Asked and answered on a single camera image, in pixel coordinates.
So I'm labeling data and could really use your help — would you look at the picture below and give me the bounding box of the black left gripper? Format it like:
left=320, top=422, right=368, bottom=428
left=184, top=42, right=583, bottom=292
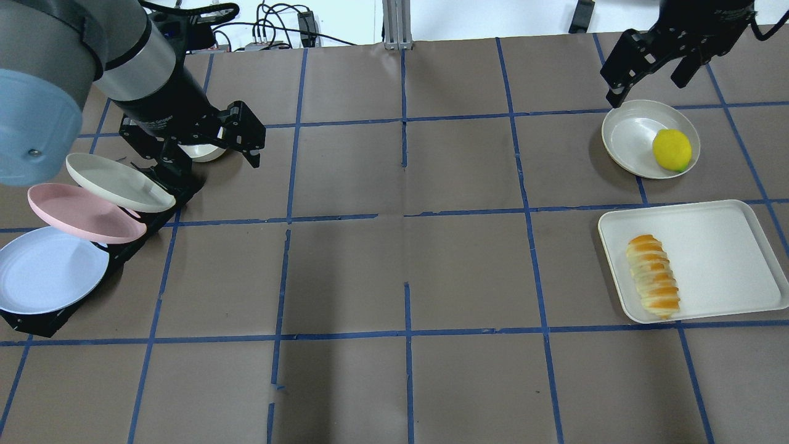
left=119, top=101, right=267, bottom=189

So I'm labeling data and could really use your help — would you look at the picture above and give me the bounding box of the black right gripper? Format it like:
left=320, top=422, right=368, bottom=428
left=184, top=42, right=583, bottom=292
left=600, top=12, right=753, bottom=109

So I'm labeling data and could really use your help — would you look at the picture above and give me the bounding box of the striped bread loaf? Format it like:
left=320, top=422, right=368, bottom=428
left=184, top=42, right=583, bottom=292
left=626, top=235, right=681, bottom=320

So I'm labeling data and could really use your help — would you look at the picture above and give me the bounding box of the blue plate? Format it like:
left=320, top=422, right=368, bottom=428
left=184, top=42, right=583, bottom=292
left=1, top=227, right=109, bottom=315

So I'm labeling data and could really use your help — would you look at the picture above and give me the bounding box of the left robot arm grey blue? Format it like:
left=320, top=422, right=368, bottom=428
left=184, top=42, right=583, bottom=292
left=1, top=1, right=266, bottom=187

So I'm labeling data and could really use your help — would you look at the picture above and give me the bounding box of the black plate rack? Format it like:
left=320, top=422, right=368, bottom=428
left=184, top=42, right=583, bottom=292
left=0, top=120, right=207, bottom=339

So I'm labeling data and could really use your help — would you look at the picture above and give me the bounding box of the cream plate in rack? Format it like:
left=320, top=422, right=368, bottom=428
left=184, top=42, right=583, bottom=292
left=65, top=154, right=176, bottom=213

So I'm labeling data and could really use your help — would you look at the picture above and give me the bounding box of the pink plate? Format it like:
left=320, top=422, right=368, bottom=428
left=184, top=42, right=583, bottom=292
left=27, top=183, right=147, bottom=244

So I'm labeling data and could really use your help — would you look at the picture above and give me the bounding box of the cream bowl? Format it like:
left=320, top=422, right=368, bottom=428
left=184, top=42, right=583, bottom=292
left=180, top=144, right=226, bottom=163

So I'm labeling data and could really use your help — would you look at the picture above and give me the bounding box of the yellow lemon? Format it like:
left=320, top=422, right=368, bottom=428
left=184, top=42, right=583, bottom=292
left=652, top=129, right=693, bottom=173

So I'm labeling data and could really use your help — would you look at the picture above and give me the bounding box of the white rectangular tray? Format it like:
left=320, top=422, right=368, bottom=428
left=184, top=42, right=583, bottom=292
left=598, top=200, right=787, bottom=324

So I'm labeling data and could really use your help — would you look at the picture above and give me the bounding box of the aluminium frame post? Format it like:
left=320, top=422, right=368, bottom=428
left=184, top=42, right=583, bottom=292
left=382, top=0, right=414, bottom=51

